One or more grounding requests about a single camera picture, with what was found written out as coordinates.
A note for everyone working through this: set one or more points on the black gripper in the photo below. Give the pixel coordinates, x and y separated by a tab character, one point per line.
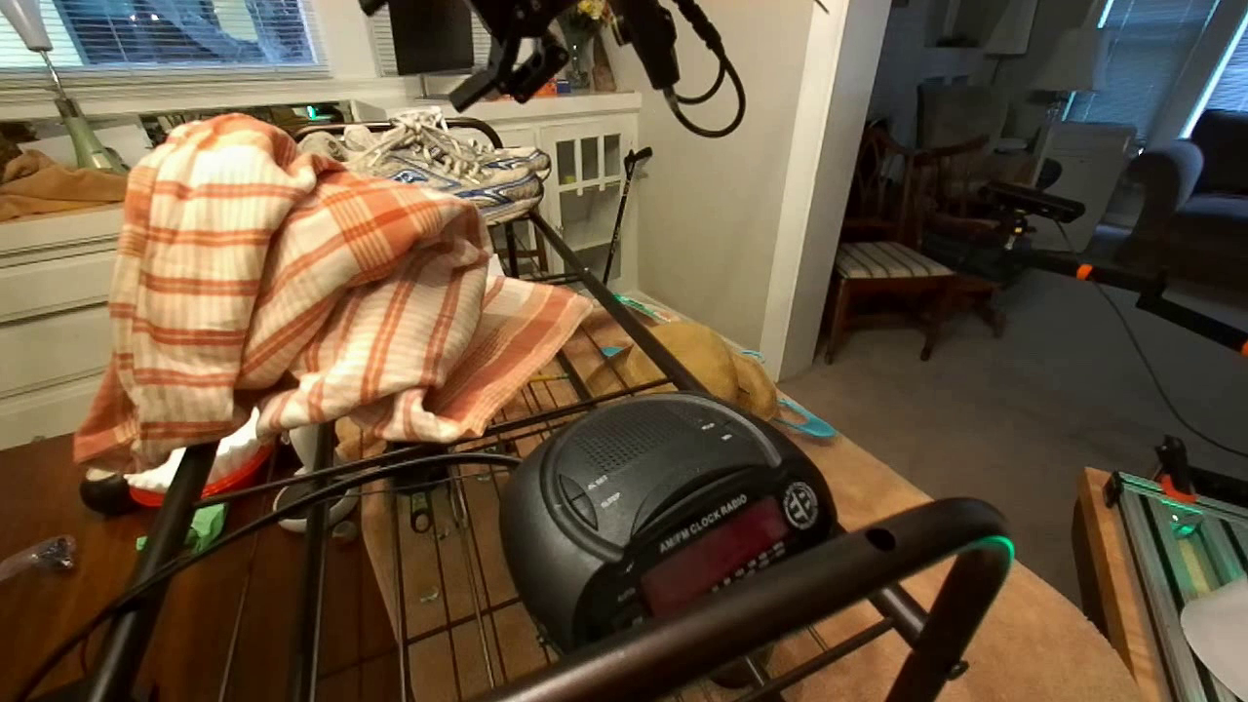
527	24

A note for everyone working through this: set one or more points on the orange white plaid cloth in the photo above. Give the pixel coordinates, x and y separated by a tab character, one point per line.
300	285

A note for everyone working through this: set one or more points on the aluminium robot base rails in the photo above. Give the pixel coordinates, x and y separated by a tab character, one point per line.
1176	547

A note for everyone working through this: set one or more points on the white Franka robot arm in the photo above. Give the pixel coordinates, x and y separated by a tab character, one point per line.
1223	645

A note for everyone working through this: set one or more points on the brown cloth on dresser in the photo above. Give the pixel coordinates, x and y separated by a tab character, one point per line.
53	187

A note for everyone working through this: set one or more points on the black metal rack stand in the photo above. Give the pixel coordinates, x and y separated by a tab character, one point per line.
782	588

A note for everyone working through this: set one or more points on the white grey running sneaker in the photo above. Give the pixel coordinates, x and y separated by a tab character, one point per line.
450	125
443	170

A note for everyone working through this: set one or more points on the dark framed screen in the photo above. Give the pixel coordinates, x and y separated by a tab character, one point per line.
432	33

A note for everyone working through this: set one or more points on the white glass door cabinet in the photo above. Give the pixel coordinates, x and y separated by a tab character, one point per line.
588	170

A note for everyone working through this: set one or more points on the white framed window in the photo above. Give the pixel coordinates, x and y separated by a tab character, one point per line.
181	33

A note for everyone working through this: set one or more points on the wooden chair striped seat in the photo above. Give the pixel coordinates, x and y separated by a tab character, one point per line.
900	265

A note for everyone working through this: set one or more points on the green glass bottle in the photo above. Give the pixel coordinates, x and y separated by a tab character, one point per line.
88	137

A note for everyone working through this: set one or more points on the black clock radio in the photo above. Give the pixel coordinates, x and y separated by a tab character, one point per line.
651	507

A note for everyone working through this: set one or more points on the white red round container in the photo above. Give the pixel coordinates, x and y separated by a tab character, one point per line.
196	473

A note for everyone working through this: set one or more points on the dark jar with white lid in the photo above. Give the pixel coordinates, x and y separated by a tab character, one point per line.
103	493

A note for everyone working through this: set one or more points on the grey blue armchair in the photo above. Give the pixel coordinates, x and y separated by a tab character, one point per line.
1191	196

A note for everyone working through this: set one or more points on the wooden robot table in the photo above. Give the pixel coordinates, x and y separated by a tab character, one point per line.
1106	572

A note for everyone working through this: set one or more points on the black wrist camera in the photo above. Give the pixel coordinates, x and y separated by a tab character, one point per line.
651	39

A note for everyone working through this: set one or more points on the black stereo camera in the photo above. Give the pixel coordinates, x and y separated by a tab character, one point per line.
1039	202

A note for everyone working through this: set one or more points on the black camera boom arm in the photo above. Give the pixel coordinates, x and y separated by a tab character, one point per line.
1172	300

